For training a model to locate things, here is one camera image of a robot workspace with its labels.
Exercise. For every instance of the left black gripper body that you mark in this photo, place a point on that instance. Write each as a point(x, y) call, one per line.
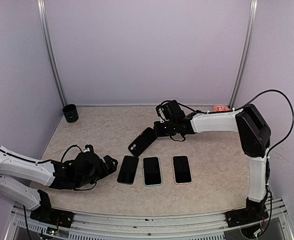
point(102, 172)

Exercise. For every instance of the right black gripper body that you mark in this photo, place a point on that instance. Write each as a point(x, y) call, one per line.
point(168, 130)

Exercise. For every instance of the teal-edged phone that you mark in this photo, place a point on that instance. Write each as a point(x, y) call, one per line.
point(128, 170)

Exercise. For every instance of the black phone case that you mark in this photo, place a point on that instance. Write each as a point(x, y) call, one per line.
point(142, 142)

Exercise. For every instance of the purple phone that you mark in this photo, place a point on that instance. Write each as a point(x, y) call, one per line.
point(182, 172)

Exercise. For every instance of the light blue phone case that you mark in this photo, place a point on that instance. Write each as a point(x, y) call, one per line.
point(161, 175)

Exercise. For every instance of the blue-edged phone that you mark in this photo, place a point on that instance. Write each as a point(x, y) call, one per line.
point(151, 171)

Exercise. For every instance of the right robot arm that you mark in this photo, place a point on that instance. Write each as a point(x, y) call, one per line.
point(253, 132)

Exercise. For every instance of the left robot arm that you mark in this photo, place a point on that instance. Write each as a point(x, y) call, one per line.
point(86, 169)

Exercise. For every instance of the red patterned bowl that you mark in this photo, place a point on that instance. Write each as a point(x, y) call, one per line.
point(221, 108)

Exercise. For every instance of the dark green cup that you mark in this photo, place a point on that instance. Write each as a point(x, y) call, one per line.
point(70, 113)

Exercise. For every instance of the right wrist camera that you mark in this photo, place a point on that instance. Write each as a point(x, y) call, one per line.
point(161, 114)

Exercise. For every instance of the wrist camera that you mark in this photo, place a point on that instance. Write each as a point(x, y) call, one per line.
point(88, 148)
point(161, 114)

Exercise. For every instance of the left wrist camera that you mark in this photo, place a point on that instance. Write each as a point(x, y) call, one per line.
point(88, 148)

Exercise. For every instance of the aluminium front rail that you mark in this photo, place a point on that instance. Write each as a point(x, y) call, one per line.
point(202, 226)

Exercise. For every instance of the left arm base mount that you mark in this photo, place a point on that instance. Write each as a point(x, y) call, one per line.
point(46, 214)

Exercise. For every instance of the right aluminium post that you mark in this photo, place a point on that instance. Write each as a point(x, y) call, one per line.
point(245, 52)

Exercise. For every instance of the aluminium post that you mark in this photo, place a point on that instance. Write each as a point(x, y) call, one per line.
point(50, 52)
point(245, 52)

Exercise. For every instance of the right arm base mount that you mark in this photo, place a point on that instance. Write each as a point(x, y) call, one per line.
point(251, 213)

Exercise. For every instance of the left aluminium post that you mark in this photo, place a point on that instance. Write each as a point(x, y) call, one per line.
point(50, 52)

